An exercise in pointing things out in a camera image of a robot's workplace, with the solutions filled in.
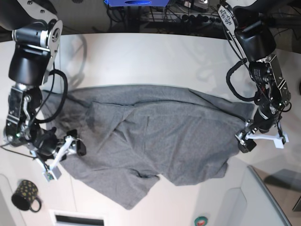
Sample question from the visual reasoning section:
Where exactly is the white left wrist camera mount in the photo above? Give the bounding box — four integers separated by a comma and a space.
235, 130, 289, 149

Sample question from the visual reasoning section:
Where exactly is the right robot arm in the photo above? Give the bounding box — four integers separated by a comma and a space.
0, 0, 68, 160

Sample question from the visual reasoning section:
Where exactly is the white slotted panel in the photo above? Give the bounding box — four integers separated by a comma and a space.
49, 210, 109, 226

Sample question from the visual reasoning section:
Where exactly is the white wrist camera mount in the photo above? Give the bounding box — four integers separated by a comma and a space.
235, 130, 289, 149
30, 136, 81, 182

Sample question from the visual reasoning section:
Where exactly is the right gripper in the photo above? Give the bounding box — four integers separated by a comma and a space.
32, 127, 87, 158

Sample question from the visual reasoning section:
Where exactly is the blue box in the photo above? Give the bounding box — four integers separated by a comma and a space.
104, 0, 170, 7

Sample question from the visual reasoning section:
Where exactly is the black power strip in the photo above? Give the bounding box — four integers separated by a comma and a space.
181, 14, 222, 25

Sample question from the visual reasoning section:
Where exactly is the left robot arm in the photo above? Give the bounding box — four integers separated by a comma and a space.
217, 0, 292, 153

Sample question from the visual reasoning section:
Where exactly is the black mug with yellow dots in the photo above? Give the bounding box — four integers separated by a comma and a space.
11, 180, 42, 213

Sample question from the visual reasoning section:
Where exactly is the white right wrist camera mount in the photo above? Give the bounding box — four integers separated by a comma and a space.
30, 136, 81, 182

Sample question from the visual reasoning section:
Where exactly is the grey t-shirt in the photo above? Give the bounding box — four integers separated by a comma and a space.
46, 85, 254, 210

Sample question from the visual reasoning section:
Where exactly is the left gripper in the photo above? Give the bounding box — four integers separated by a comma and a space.
238, 107, 280, 153

